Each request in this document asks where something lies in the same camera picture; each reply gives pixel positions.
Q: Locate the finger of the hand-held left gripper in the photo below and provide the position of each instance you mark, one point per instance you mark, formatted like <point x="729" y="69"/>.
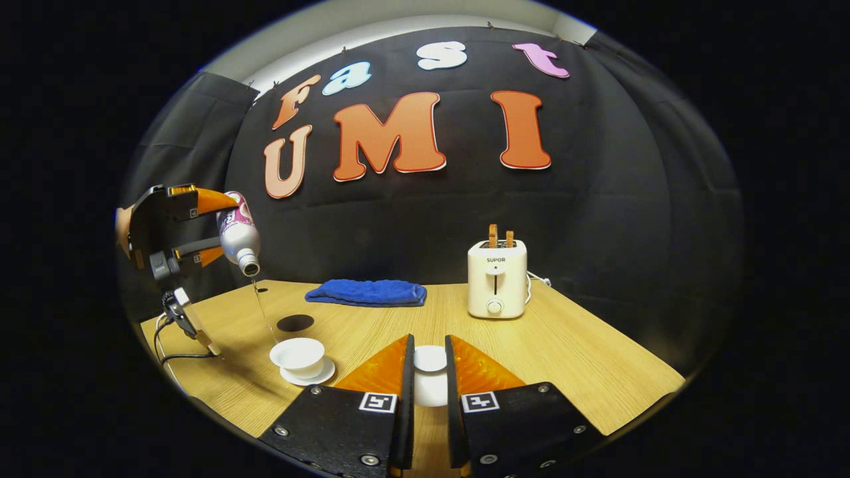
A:
<point x="196" y="247"/>
<point x="182" y="204"/>

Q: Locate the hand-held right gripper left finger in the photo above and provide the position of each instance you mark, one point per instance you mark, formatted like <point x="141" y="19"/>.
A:
<point x="408" y="411"/>

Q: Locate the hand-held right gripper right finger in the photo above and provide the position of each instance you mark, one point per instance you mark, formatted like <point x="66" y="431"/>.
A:
<point x="453" y="411"/>

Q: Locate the silver water bottle red label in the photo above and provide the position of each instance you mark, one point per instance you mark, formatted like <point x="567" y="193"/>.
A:
<point x="238" y="239"/>

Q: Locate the white teacup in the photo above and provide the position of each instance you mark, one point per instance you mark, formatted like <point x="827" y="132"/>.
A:
<point x="297" y="355"/>

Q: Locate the dark round coaster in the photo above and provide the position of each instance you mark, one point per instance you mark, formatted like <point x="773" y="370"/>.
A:
<point x="295" y="323"/>

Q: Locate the white saucer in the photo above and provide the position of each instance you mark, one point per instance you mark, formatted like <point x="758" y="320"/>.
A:
<point x="325" y="374"/>

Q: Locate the blue towel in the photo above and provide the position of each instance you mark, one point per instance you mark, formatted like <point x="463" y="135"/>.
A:
<point x="365" y="293"/>

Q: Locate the white toaster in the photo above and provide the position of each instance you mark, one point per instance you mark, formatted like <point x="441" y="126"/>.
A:
<point x="497" y="285"/>

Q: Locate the black backdrop cloth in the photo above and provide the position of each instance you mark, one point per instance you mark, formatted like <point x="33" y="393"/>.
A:
<point x="412" y="219"/>

